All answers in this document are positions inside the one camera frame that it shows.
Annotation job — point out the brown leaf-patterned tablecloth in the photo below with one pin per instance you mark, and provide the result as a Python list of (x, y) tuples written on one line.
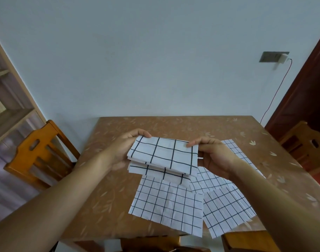
[(175, 128)]

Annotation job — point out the white charger plug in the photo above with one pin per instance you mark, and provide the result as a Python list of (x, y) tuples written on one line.
[(282, 59)]

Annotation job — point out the dark brown wooden door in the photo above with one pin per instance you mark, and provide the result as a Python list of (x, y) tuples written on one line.
[(304, 91)]

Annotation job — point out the orange wooden chair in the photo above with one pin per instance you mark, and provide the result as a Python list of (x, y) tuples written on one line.
[(249, 242), (307, 146), (41, 154)]

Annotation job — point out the small-grid white cloth piece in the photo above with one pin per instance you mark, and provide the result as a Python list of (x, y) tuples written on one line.
[(212, 179), (225, 209), (167, 204)]

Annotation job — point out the person's left hand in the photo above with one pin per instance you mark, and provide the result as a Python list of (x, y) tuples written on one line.
[(117, 152)]

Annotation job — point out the person's right forearm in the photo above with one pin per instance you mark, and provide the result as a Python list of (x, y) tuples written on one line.
[(278, 207)]

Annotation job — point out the person's right hand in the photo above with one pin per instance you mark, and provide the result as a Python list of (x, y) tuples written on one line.
[(217, 160)]

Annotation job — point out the wooden shelf unit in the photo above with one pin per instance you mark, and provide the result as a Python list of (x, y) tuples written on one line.
[(10, 102)]

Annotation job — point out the grey wall socket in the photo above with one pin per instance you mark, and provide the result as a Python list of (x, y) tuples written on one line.
[(270, 56)]

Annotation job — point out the person's left thumb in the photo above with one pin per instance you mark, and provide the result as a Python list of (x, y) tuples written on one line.
[(142, 133)]

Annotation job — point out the person's left forearm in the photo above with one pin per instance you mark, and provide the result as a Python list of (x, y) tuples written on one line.
[(52, 202)]

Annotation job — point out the large-grid white cloth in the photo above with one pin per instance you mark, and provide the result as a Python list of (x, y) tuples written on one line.
[(165, 157)]

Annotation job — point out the person's right thumb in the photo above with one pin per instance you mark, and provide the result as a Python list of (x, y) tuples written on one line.
[(199, 142)]

